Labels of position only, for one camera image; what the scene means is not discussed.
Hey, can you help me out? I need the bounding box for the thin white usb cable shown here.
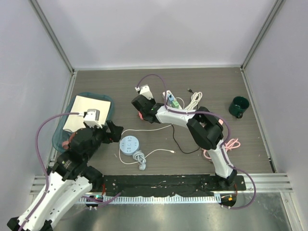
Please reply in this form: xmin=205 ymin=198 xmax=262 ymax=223
xmin=119 ymin=124 xmax=176 ymax=166

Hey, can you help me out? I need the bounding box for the white power strip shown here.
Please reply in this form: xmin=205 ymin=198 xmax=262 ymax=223
xmin=162 ymin=90 xmax=182 ymax=109

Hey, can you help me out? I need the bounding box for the round blue power socket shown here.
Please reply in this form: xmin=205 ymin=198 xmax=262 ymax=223
xmin=119 ymin=136 xmax=146 ymax=171

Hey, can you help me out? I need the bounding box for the blue plug adapter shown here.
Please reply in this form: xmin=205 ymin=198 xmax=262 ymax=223
xmin=167 ymin=94 xmax=174 ymax=104

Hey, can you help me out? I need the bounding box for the white coiled cable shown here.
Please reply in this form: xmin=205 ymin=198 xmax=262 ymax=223
xmin=182 ymin=91 xmax=203 ymax=113

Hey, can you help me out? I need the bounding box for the thin black cable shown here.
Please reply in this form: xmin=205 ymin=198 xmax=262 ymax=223
xmin=172 ymin=88 xmax=202 ymax=154

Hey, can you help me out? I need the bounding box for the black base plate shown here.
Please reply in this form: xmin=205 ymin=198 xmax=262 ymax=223
xmin=91 ymin=174 xmax=246 ymax=197

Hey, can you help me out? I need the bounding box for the white paper pad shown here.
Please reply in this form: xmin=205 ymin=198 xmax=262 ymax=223
xmin=63 ymin=96 xmax=111 ymax=133

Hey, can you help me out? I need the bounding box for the dark green mug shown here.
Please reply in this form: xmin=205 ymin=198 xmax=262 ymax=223
xmin=229 ymin=96 xmax=250 ymax=119

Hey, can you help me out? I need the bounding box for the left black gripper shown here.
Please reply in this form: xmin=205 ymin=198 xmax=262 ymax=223
xmin=84 ymin=119 xmax=123 ymax=160

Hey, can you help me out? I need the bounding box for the pink square plug adapter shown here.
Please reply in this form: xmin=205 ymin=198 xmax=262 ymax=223
xmin=138 ymin=112 xmax=143 ymax=120

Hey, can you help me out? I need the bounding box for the green plug adapter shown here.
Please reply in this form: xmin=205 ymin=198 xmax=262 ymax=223
xmin=171 ymin=100 xmax=180 ymax=109

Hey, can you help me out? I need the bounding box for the pink power strip with cable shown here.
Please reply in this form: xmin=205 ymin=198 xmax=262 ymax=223
xmin=202 ymin=119 xmax=241 ymax=163

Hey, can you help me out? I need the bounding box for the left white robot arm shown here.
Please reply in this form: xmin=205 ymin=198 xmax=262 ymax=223
xmin=7 ymin=120 xmax=124 ymax=231

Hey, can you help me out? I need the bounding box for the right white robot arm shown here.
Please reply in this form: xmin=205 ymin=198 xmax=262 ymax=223
xmin=131 ymin=95 xmax=237 ymax=190

